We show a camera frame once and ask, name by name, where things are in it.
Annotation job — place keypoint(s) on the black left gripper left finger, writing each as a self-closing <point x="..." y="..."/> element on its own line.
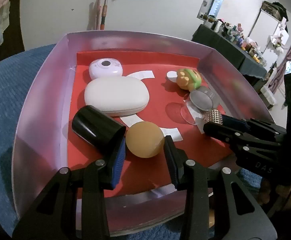
<point x="107" y="170"/>

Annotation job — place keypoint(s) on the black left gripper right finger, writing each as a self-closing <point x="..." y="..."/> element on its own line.
<point x="185" y="173"/>

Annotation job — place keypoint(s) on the yellow round ball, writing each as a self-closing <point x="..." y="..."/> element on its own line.
<point x="145" y="139"/>

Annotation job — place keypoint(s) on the black cylinder cup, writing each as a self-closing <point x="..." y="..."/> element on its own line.
<point x="98" y="129"/>

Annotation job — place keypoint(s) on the silver studded cylinder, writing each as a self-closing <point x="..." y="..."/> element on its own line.
<point x="214" y="116"/>

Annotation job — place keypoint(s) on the clear glass cup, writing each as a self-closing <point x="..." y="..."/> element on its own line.
<point x="196" y="104"/>

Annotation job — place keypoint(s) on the white oval case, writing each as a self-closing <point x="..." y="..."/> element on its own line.
<point x="117" y="95"/>

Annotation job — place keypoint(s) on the green yellow bear figurine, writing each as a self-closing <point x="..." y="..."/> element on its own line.
<point x="188" y="79"/>

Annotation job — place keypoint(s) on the lilac round earbud case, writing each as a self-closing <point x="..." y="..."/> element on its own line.
<point x="105" y="67"/>

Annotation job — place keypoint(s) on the grey brown eyeshadow case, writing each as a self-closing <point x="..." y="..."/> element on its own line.
<point x="207" y="98"/>

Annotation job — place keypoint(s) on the purple cardboard box tray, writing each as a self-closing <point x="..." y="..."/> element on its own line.
<point x="88" y="153"/>

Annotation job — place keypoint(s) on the dark cloth side table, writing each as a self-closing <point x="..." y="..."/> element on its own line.
<point x="236" y="56"/>

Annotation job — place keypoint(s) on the white refrigerator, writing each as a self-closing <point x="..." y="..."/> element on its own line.
<point x="270" y="36"/>

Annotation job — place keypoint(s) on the blue textured table cloth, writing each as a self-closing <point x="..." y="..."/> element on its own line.
<point x="16" y="77"/>

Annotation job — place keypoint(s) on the orange grey pole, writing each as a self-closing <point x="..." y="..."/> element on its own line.
<point x="101" y="15"/>

